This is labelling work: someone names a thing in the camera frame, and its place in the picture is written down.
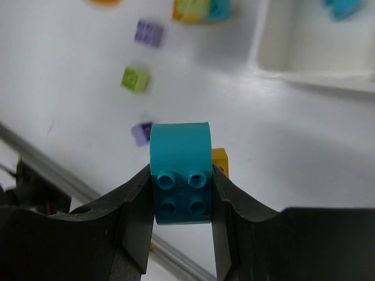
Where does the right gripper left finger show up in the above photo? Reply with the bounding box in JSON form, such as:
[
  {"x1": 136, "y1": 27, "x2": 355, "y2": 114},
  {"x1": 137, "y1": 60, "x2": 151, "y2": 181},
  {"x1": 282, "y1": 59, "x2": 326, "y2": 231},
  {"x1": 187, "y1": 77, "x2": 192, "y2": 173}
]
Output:
[{"x1": 1, "y1": 166, "x2": 154, "y2": 280}]

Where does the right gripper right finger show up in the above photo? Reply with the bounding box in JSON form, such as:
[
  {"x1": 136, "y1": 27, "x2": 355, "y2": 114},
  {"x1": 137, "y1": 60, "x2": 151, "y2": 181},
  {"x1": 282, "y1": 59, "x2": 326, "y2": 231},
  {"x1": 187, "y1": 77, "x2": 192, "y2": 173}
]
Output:
[{"x1": 212, "y1": 167, "x2": 374, "y2": 280}]

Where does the purple lego brick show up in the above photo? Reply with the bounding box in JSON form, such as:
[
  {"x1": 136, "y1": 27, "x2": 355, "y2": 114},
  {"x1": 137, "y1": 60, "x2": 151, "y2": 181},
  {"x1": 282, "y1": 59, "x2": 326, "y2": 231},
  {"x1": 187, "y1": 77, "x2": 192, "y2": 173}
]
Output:
[
  {"x1": 134, "y1": 19, "x2": 164, "y2": 48},
  {"x1": 131, "y1": 122, "x2": 153, "y2": 147}
]

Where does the teal square lego brick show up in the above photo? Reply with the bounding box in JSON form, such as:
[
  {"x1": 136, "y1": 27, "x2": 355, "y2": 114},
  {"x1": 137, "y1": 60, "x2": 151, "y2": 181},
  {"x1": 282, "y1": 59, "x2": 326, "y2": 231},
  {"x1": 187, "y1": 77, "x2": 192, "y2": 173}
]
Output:
[{"x1": 149, "y1": 122, "x2": 213, "y2": 225}]

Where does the yellow-green base lego brick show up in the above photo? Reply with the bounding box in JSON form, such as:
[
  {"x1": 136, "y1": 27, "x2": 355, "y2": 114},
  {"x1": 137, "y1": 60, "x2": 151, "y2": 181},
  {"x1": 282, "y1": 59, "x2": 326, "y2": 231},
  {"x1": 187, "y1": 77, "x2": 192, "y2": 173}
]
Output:
[{"x1": 120, "y1": 66, "x2": 150, "y2": 94}]

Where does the round orange patterned lego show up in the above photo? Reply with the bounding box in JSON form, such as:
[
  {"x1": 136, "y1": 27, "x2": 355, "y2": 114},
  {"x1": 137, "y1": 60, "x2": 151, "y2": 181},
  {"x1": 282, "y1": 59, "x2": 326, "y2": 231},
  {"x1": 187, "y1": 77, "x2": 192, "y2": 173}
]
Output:
[{"x1": 87, "y1": 0, "x2": 121, "y2": 6}]

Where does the light green lego brick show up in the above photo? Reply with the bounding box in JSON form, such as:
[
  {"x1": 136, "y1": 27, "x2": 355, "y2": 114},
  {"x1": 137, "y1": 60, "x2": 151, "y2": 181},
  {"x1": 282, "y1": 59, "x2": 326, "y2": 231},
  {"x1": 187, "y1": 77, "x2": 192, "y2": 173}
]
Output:
[{"x1": 177, "y1": 0, "x2": 211, "y2": 17}]

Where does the right white divided tray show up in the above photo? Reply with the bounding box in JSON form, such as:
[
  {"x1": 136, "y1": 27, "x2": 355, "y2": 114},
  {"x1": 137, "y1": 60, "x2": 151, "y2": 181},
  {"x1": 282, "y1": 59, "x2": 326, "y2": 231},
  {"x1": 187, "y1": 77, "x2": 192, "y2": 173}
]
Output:
[{"x1": 248, "y1": 1, "x2": 374, "y2": 92}]

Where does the long teal lego brick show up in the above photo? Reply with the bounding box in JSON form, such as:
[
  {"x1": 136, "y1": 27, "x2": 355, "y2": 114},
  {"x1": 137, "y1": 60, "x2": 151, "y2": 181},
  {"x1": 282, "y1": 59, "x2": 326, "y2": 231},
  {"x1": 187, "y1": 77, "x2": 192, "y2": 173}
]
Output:
[{"x1": 322, "y1": 0, "x2": 366, "y2": 20}]

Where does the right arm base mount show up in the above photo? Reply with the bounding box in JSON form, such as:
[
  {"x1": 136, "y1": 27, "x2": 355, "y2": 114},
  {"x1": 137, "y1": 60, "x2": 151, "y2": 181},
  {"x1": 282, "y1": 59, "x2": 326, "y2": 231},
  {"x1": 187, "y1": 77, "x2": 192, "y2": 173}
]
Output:
[{"x1": 1, "y1": 159, "x2": 71, "y2": 215}]

